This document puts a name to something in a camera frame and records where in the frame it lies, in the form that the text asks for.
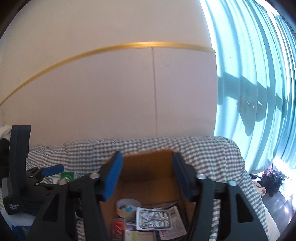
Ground white green medicine box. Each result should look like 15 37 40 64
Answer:
61 172 75 182

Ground orange teal carton box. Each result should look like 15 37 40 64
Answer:
124 222 154 241

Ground tape roll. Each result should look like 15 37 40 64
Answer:
116 198 142 221

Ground red small box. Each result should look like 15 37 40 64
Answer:
111 218 125 241

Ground black clothes pile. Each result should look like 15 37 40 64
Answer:
0 138 10 180

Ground dark items on floor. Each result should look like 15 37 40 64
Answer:
249 165 286 197

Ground black phone-like card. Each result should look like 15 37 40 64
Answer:
154 203 187 241

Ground white clothes pile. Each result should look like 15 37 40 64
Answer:
0 125 12 141

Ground grey checkered cloth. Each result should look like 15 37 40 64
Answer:
27 137 269 240

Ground silver blister pill pack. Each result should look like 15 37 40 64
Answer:
135 207 173 232

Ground cardboard box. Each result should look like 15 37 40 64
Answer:
100 149 192 239

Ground blue striped curtain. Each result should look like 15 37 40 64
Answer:
201 1 295 173

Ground gold wall trim strip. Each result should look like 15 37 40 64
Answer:
1 41 216 105

